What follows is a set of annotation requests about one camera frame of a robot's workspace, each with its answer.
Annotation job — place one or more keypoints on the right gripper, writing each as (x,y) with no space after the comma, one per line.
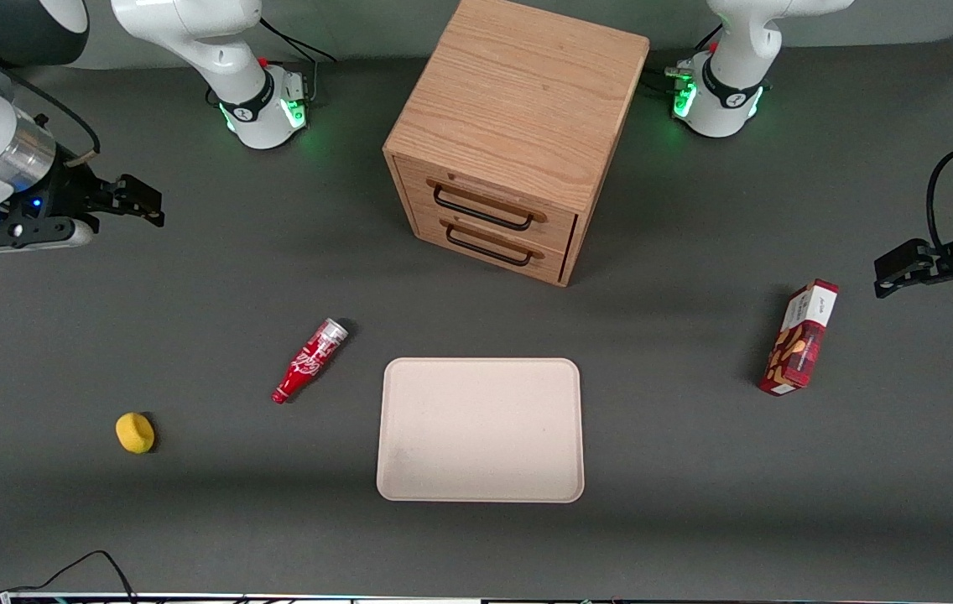
(72,190)

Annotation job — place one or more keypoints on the red coke bottle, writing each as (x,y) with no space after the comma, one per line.
(309,361)

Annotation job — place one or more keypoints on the wooden drawer cabinet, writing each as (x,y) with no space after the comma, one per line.
(518,92)

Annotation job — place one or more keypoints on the beige rectangular tray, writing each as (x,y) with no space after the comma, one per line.
(481,432)

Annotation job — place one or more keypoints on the yellow lemon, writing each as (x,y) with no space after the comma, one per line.
(135,433)

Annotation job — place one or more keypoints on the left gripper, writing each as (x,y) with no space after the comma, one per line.
(951,254)

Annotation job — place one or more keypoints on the wooden drawer front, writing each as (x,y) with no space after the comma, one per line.
(556,225)
(548,264)

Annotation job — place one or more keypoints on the red plaid cookie box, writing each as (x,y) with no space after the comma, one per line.
(799,340)

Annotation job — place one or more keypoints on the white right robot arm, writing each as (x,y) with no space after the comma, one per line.
(191,29)

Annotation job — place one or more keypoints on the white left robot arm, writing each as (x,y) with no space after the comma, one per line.
(736,50)

